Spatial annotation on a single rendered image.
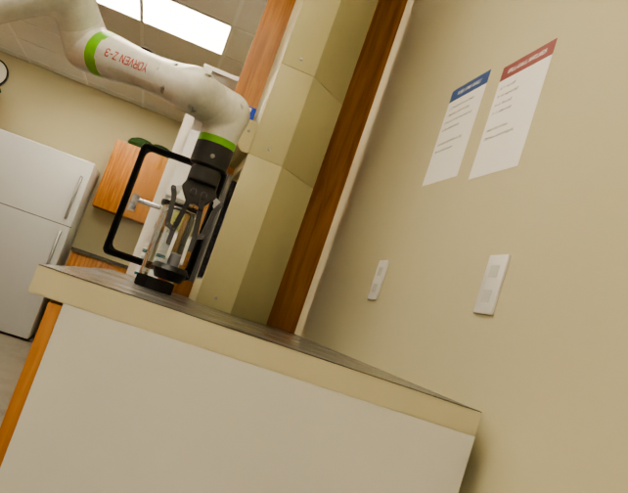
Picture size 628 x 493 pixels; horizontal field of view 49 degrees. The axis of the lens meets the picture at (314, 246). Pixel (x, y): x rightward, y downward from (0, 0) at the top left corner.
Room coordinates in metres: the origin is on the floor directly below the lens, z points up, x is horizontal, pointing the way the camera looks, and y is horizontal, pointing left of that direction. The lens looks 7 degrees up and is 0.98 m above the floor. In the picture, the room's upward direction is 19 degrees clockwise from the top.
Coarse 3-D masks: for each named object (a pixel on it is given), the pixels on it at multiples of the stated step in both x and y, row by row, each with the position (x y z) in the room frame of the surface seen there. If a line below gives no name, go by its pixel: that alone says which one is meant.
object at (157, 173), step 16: (144, 160) 2.29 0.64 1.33; (160, 160) 2.30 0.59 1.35; (176, 160) 2.30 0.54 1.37; (144, 176) 2.30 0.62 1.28; (160, 176) 2.30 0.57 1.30; (176, 176) 2.30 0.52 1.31; (144, 192) 2.30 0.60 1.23; (160, 192) 2.30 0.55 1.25; (144, 208) 2.30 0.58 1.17; (160, 208) 2.30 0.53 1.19; (128, 224) 2.30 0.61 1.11; (144, 224) 2.30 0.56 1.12; (128, 240) 2.30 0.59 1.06; (144, 240) 2.30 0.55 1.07; (144, 256) 2.30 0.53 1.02; (192, 272) 2.32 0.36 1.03
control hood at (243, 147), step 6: (252, 120) 2.02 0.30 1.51; (252, 126) 2.02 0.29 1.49; (246, 132) 2.02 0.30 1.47; (252, 132) 2.02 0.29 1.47; (240, 138) 2.01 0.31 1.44; (246, 138) 2.02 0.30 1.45; (252, 138) 2.02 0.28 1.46; (240, 144) 2.01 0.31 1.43; (246, 144) 2.02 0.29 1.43; (240, 150) 2.02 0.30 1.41; (246, 150) 2.02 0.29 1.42; (234, 156) 2.14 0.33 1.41; (240, 156) 2.10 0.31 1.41; (234, 162) 2.23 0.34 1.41
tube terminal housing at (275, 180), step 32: (288, 96) 2.03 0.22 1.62; (320, 96) 2.10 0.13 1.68; (288, 128) 2.04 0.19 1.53; (320, 128) 2.15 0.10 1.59; (256, 160) 2.03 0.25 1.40; (288, 160) 2.06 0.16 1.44; (320, 160) 2.20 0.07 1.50; (256, 192) 2.04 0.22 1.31; (288, 192) 2.11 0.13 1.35; (224, 224) 2.02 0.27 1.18; (256, 224) 2.04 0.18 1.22; (288, 224) 2.15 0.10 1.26; (224, 256) 2.03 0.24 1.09; (256, 256) 2.07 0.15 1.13; (288, 256) 2.20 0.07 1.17; (192, 288) 2.31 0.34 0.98; (224, 288) 2.04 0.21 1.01; (256, 288) 2.12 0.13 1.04; (256, 320) 2.16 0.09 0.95
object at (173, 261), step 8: (176, 256) 1.61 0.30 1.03; (152, 264) 1.60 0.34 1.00; (160, 264) 1.58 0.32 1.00; (168, 264) 1.58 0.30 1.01; (176, 264) 1.61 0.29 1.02; (160, 272) 1.59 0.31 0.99; (168, 272) 1.58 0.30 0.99; (176, 272) 1.58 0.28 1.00; (184, 272) 1.60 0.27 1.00; (168, 280) 1.59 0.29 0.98; (176, 280) 1.60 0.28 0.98
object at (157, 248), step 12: (168, 204) 1.70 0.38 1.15; (192, 216) 1.72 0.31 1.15; (156, 228) 1.72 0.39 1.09; (180, 228) 1.71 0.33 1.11; (192, 228) 1.74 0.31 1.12; (156, 240) 1.71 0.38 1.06; (180, 240) 1.71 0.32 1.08; (156, 252) 1.70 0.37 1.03; (180, 252) 1.72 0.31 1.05; (144, 264) 1.72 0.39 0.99
